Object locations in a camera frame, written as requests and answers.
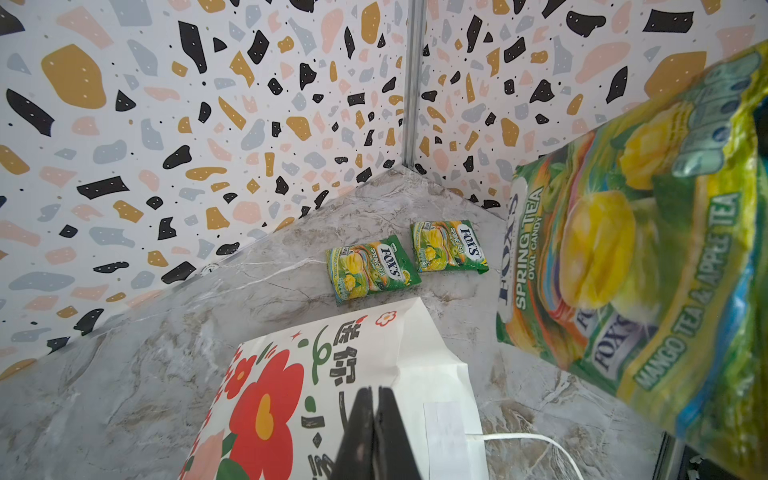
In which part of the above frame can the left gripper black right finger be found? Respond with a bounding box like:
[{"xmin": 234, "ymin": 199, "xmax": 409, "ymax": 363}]
[{"xmin": 374, "ymin": 387, "xmax": 422, "ymax": 480}]

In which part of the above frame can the right corner aluminium post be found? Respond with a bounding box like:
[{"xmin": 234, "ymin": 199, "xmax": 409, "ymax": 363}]
[{"xmin": 402, "ymin": 0, "xmax": 426, "ymax": 169}]

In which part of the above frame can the green Fox's candy bag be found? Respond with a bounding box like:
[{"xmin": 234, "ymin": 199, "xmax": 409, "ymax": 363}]
[
  {"xmin": 326, "ymin": 235, "xmax": 422, "ymax": 304},
  {"xmin": 495, "ymin": 43, "xmax": 767, "ymax": 479},
  {"xmin": 410, "ymin": 220, "xmax": 489, "ymax": 274}
]

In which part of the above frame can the white paper bag red flower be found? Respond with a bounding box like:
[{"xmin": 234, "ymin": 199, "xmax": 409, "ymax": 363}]
[{"xmin": 181, "ymin": 297, "xmax": 489, "ymax": 479}]

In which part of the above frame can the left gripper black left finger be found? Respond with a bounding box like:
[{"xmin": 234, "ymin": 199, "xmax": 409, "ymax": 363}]
[{"xmin": 331, "ymin": 387, "xmax": 374, "ymax": 480}]

